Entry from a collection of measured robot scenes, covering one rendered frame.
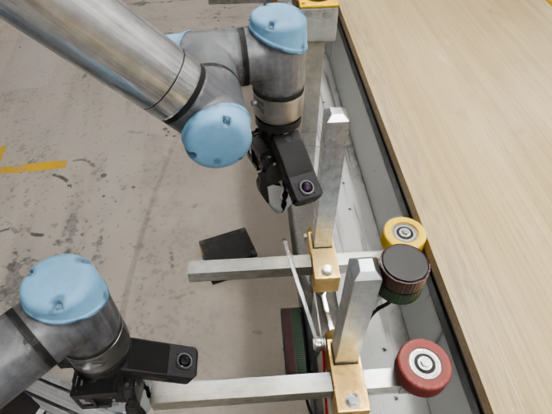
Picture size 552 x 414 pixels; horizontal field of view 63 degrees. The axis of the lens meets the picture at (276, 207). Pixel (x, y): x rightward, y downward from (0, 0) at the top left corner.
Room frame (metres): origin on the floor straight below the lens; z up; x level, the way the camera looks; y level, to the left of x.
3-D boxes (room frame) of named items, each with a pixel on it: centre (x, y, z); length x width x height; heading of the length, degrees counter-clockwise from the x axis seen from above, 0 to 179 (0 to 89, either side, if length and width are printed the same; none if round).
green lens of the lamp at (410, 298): (0.32, -0.16, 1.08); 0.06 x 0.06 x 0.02
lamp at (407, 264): (0.32, -0.16, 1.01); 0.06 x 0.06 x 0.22; 4
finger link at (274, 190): (0.56, 0.01, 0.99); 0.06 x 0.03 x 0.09; 25
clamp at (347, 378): (0.29, -0.11, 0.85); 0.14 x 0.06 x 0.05; 4
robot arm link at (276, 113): (0.57, 0.00, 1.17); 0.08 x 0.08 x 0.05
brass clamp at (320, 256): (0.54, -0.09, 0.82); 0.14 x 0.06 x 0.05; 4
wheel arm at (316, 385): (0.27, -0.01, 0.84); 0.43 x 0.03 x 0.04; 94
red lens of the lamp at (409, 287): (0.32, -0.16, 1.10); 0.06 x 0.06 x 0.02
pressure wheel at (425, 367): (0.28, -0.22, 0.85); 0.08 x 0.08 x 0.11
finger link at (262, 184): (0.54, 0.01, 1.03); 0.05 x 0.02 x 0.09; 115
